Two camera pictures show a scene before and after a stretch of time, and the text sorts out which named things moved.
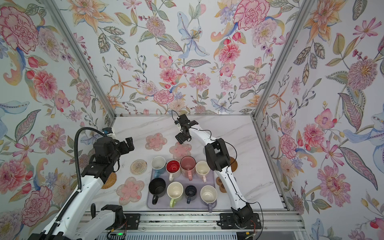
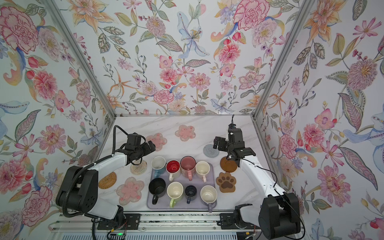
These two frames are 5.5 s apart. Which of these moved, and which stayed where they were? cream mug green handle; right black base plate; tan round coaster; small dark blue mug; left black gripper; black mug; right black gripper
Moved: right black gripper; left black gripper
Stayed: right black base plate; small dark blue mug; tan round coaster; cream mug green handle; black mug
